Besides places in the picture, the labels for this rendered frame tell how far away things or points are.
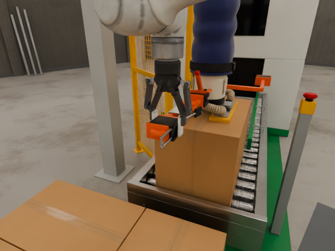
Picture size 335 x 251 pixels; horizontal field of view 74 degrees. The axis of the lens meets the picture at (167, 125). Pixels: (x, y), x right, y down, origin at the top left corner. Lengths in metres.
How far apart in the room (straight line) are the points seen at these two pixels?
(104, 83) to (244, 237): 1.49
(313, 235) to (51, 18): 9.06
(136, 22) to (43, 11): 8.76
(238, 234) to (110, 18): 1.03
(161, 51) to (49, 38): 8.63
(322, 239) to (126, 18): 0.85
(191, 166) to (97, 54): 1.24
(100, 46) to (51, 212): 1.23
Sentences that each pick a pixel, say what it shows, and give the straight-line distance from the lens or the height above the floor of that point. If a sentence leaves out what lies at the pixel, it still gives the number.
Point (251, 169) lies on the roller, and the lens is 1.54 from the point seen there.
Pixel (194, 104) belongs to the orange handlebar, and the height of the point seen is 1.09.
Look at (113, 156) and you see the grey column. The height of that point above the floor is 0.25.
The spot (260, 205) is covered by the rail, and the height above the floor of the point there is 0.60.
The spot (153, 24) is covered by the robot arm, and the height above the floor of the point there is 1.37.
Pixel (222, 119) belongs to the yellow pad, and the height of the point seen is 0.97.
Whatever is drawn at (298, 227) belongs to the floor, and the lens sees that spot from 2.07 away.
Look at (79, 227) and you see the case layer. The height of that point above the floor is 0.54.
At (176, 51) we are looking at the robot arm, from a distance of 0.61.
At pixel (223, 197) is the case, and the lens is 1.14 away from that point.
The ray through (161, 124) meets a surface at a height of 1.10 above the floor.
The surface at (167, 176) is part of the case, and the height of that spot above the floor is 0.66.
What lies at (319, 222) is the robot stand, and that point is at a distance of 0.99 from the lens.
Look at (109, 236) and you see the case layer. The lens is 1.09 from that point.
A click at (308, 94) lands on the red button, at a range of 1.44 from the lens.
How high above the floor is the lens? 1.36
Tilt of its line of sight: 23 degrees down
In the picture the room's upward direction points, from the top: straight up
